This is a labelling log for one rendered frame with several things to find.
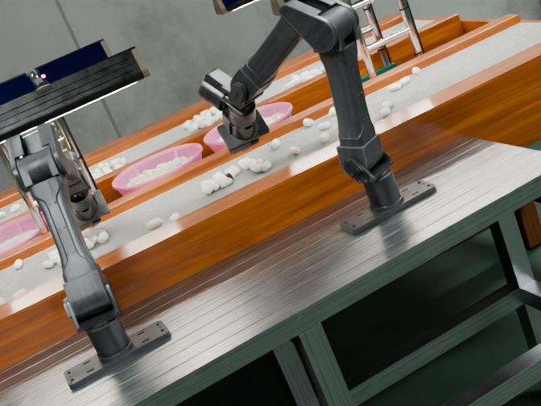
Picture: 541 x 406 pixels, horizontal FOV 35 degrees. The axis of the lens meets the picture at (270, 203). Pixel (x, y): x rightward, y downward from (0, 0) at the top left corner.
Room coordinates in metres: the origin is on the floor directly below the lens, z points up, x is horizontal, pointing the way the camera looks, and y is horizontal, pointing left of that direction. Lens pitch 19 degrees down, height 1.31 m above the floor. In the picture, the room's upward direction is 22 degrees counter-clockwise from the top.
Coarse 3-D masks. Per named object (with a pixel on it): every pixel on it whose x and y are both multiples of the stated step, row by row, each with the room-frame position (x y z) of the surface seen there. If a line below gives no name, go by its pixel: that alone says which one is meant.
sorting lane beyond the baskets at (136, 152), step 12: (420, 24) 2.82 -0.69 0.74; (372, 36) 2.95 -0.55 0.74; (384, 36) 2.87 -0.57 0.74; (300, 72) 2.84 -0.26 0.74; (276, 84) 2.82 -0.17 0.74; (264, 96) 2.71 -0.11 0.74; (192, 120) 2.79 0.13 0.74; (168, 132) 2.76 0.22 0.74; (180, 132) 2.69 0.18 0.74; (192, 132) 2.62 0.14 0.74; (144, 144) 2.73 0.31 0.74; (156, 144) 2.66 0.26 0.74; (168, 144) 2.59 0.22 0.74; (120, 156) 2.70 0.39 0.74; (132, 156) 2.63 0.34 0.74; (96, 168) 2.67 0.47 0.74; (12, 204) 2.66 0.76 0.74; (24, 204) 2.59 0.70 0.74; (12, 216) 2.50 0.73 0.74
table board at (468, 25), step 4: (460, 20) 2.64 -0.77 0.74; (464, 20) 2.63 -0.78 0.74; (468, 20) 2.60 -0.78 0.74; (472, 20) 2.58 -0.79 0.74; (476, 20) 2.56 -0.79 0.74; (480, 20) 2.54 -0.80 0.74; (484, 20) 2.52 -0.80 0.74; (488, 20) 2.50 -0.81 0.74; (492, 20) 2.48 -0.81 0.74; (524, 20) 2.32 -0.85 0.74; (528, 20) 2.31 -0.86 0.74; (532, 20) 2.29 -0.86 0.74; (536, 20) 2.27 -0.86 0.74; (540, 20) 2.25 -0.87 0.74; (464, 24) 2.62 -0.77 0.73; (468, 24) 2.60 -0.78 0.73; (472, 24) 2.58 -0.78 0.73; (476, 24) 2.55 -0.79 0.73; (480, 24) 2.53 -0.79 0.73; (484, 24) 2.51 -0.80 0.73; (464, 28) 2.63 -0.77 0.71; (468, 28) 2.61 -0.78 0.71; (472, 28) 2.58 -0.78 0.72; (476, 28) 2.56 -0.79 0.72; (468, 32) 2.61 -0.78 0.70
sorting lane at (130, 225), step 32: (512, 32) 2.25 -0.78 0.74; (448, 64) 2.19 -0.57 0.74; (480, 64) 2.07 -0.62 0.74; (384, 96) 2.14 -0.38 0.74; (416, 96) 2.02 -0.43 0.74; (288, 160) 1.93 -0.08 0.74; (192, 192) 2.00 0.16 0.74; (224, 192) 1.90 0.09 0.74; (128, 224) 1.95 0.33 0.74; (32, 256) 2.01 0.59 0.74; (96, 256) 1.81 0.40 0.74; (0, 288) 1.86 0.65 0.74; (32, 288) 1.77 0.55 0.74
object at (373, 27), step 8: (368, 8) 2.55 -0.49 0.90; (368, 16) 2.55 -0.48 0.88; (376, 24) 2.55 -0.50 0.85; (368, 32) 2.55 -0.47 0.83; (376, 32) 2.55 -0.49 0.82; (376, 40) 2.55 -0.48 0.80; (384, 48) 2.55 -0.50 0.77; (384, 56) 2.55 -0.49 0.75; (384, 64) 2.55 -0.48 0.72; (392, 64) 2.55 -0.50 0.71; (368, 80) 2.53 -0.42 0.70
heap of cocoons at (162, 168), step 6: (168, 162) 2.37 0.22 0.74; (174, 162) 2.34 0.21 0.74; (180, 162) 2.32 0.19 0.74; (156, 168) 2.36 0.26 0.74; (162, 168) 2.33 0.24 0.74; (168, 168) 2.32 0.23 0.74; (174, 168) 2.28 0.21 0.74; (144, 174) 2.37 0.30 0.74; (150, 174) 2.32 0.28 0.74; (156, 174) 2.31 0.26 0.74; (162, 174) 2.26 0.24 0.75; (132, 180) 2.33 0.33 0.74; (138, 180) 2.30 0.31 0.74; (144, 180) 2.28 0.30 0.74
